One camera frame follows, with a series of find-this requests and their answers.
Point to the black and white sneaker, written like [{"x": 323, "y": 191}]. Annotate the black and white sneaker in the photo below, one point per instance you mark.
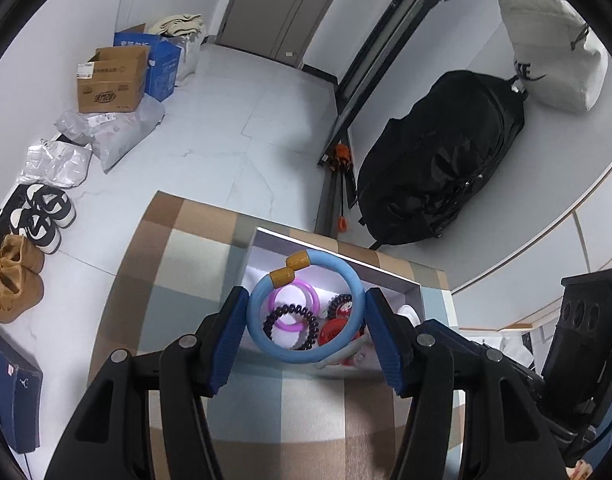
[
  {"x": 53, "y": 205},
  {"x": 35, "y": 230}
]

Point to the white tote bag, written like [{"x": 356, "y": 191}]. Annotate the white tote bag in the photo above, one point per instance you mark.
[{"x": 551, "y": 50}]

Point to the beige cloth bag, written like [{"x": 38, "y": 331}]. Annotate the beige cloth bag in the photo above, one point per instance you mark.
[{"x": 178, "y": 25}]

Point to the black backpack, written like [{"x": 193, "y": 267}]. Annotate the black backpack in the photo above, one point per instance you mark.
[{"x": 436, "y": 160}]

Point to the person's blue jeans leg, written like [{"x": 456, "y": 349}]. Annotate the person's blue jeans leg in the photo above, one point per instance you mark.
[{"x": 606, "y": 455}]

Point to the navy shoe box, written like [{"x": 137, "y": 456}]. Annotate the navy shoe box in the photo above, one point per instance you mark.
[{"x": 10, "y": 390}]

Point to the tan suede shoe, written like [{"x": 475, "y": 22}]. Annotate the tan suede shoe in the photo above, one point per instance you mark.
[
  {"x": 13, "y": 295},
  {"x": 18, "y": 255}
]

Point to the orange and black tool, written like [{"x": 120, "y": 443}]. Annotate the orange and black tool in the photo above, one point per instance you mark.
[{"x": 341, "y": 157}]

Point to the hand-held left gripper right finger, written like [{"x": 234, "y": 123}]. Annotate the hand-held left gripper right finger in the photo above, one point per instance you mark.
[{"x": 386, "y": 342}]

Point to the silver box with lavender inside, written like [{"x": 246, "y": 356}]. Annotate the silver box with lavender inside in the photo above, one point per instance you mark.
[{"x": 336, "y": 255}]

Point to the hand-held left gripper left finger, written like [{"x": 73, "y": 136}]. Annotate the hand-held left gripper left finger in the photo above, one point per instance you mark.
[{"x": 230, "y": 332}]

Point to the silver plastic mailer bag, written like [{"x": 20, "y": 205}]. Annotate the silver plastic mailer bag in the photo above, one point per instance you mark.
[{"x": 58, "y": 165}]

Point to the brown cardboard box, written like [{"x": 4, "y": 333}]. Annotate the brown cardboard box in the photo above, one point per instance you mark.
[{"x": 110, "y": 85}]

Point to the grey door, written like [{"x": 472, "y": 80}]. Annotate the grey door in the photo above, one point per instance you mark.
[{"x": 281, "y": 5}]

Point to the blue cardboard box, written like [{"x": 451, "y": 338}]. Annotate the blue cardboard box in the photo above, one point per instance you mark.
[{"x": 163, "y": 67}]

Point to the purple bangle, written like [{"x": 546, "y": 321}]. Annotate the purple bangle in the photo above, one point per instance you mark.
[{"x": 313, "y": 297}]

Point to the grey plastic mailer bag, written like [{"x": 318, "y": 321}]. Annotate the grey plastic mailer bag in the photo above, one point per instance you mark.
[{"x": 120, "y": 132}]

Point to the black sliding door frame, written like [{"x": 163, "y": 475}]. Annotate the black sliding door frame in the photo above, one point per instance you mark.
[{"x": 386, "y": 35}]

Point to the white oval bangle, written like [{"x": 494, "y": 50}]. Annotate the white oval bangle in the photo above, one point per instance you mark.
[{"x": 410, "y": 316}]

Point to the checkered floor mat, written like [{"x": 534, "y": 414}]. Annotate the checkered floor mat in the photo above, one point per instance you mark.
[{"x": 135, "y": 290}]

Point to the red round badge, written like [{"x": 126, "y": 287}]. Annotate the red round badge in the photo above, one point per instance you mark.
[{"x": 333, "y": 332}]

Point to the white plastic bag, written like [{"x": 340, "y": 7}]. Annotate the white plastic bag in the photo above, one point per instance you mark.
[{"x": 189, "y": 57}]

